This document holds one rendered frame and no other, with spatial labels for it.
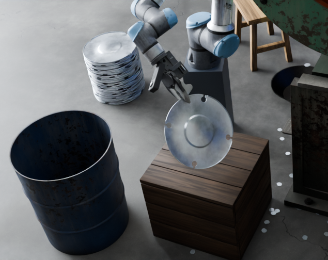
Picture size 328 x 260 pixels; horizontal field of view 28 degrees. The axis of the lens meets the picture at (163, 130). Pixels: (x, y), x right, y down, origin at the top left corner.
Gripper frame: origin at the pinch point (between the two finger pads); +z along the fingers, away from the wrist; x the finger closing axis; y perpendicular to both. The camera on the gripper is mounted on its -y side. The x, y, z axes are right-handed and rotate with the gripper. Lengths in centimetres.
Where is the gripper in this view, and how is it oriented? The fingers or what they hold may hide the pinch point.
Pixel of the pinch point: (186, 101)
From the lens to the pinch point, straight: 249.2
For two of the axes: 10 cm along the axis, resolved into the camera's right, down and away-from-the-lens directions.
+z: 6.1, 7.9, 0.4
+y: 6.8, -5.6, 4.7
